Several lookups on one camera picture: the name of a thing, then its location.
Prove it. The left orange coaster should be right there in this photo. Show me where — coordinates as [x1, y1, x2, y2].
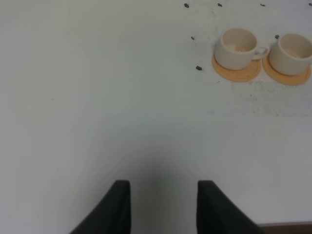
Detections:
[212, 56, 262, 82]

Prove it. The left white teacup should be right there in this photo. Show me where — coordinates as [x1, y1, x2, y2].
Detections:
[214, 28, 270, 71]

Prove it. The right white teacup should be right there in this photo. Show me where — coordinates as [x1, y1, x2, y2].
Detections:
[269, 34, 312, 76]

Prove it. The right orange coaster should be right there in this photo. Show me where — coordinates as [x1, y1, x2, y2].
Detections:
[262, 56, 311, 86]

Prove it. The white teacup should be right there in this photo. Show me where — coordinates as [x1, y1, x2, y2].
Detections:
[269, 34, 312, 76]
[214, 28, 270, 71]

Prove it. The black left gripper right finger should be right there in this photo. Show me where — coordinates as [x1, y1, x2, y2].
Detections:
[197, 180, 264, 234]

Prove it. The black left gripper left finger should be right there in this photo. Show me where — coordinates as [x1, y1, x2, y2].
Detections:
[71, 180, 131, 234]

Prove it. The orange coaster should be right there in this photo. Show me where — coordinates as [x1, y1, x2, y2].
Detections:
[212, 56, 262, 82]
[262, 56, 311, 86]

